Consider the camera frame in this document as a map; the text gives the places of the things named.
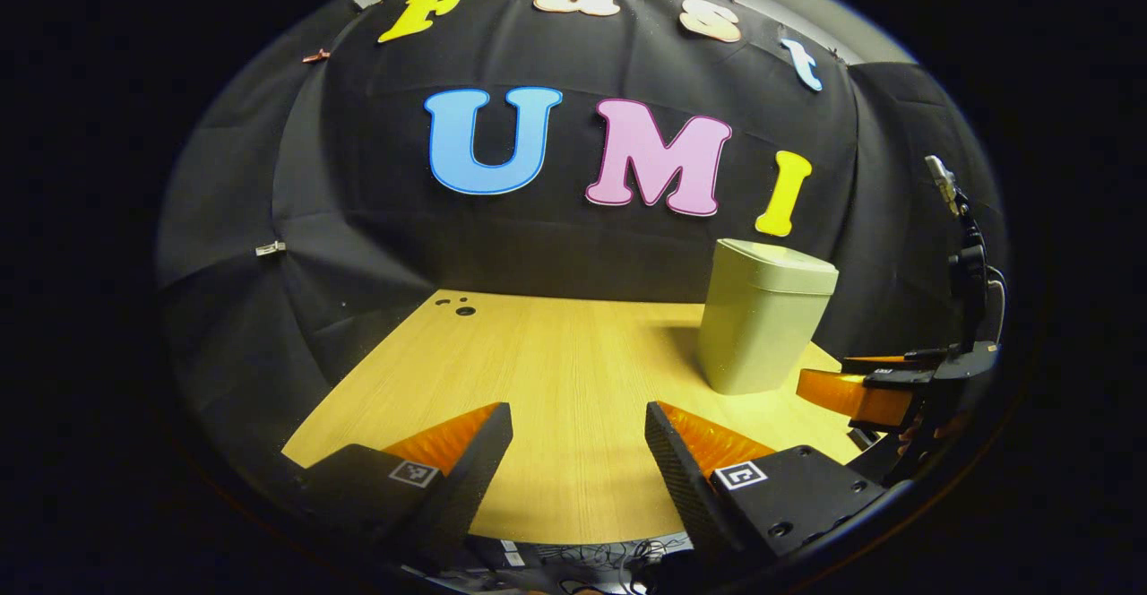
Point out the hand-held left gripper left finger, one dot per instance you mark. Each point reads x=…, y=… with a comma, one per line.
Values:
x=479, y=461

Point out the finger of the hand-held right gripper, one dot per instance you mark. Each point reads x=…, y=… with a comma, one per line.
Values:
x=838, y=389
x=896, y=360

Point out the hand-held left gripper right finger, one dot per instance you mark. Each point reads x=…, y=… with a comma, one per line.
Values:
x=681, y=478

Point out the cream desktop garbage bin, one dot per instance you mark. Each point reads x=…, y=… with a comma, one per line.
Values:
x=762, y=326

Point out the wooden desktop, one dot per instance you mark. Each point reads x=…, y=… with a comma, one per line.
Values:
x=573, y=371

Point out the black backdrop cloth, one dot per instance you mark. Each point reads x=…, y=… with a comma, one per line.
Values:
x=582, y=245

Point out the silver cloth clip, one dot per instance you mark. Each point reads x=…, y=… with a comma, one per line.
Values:
x=271, y=248

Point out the copper cloth clip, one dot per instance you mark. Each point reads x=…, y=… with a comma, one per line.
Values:
x=316, y=56

